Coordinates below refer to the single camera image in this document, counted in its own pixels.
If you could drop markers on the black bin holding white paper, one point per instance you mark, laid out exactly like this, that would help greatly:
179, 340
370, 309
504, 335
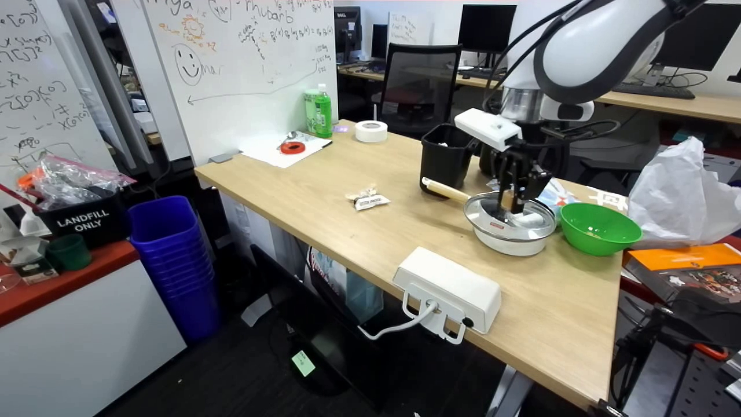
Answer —
446, 158

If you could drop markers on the stack of blue bins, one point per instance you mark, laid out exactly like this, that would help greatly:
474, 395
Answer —
174, 256

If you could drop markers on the orange book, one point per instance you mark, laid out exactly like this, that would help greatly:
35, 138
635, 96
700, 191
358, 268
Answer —
680, 256

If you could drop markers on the clear bag of trash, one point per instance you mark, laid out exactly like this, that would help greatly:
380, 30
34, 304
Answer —
71, 182

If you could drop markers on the grey whiteboard eraser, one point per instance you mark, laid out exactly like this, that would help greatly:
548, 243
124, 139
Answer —
225, 157

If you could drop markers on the whiteboard with dense writing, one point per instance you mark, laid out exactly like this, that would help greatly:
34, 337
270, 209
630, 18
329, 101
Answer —
48, 85

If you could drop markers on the blue white plastic packet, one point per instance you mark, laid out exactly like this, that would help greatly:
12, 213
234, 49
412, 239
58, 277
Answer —
579, 194

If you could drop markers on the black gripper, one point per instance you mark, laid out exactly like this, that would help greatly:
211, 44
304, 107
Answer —
522, 166

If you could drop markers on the white tape roll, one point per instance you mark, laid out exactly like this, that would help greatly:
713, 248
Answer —
372, 130

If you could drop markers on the black computer monitor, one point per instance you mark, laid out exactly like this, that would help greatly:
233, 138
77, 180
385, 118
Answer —
698, 37
488, 26

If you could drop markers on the white cabinet with red top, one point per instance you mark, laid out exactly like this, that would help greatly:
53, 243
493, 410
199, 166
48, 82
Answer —
77, 340

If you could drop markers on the glass lid with wooden knob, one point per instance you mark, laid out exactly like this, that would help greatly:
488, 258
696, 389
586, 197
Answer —
543, 223

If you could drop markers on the white control box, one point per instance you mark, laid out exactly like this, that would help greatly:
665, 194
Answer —
447, 285

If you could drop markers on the black mesh office chair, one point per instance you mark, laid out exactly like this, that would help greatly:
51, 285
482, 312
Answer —
418, 85

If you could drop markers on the green plastic bowl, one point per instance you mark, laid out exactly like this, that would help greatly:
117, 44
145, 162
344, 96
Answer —
599, 232

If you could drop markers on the small white marker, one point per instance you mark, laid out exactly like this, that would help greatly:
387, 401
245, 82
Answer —
370, 199

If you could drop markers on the red tape roll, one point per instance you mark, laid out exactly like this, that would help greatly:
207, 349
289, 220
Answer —
292, 146

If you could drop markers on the dark printed magazine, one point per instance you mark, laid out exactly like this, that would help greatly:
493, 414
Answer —
696, 298

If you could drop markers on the dark green cup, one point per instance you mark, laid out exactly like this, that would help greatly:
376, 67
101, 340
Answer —
69, 250

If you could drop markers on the whiteboard with smiley drawing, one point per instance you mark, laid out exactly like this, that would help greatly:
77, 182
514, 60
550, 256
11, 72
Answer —
246, 71

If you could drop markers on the black landfill bin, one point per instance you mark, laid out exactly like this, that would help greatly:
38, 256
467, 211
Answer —
81, 223

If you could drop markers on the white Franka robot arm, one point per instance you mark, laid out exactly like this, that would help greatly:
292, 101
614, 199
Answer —
603, 46

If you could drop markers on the wooden background desk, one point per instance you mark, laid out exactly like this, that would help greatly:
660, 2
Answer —
696, 104

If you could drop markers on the green paper note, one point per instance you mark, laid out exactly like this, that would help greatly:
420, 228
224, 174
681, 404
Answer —
304, 365

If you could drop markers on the green plastic bottle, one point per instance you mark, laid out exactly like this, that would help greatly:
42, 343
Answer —
319, 112

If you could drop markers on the white plastic bag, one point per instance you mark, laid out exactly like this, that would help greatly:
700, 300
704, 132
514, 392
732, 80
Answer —
680, 197

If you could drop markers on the black keyboard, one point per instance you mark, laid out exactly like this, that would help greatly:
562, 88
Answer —
657, 92

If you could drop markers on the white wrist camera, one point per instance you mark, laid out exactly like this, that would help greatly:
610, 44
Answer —
488, 129

